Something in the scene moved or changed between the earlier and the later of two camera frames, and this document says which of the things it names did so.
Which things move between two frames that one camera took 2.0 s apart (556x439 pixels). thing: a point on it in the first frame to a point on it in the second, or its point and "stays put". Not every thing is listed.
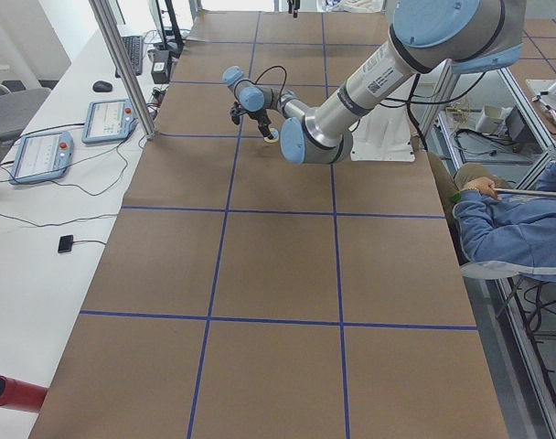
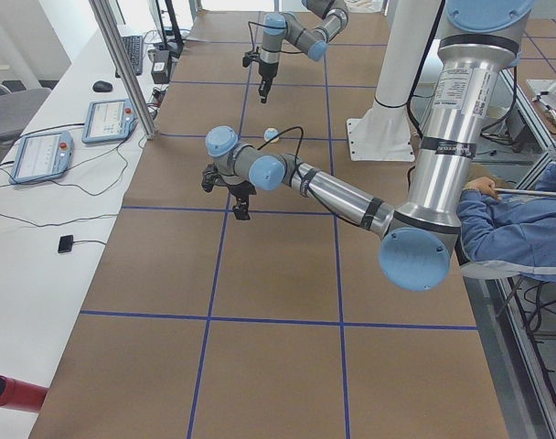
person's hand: [484, 185] stays put
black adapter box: [162, 66] stays put
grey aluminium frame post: [125, 67] stays put
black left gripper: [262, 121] to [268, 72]
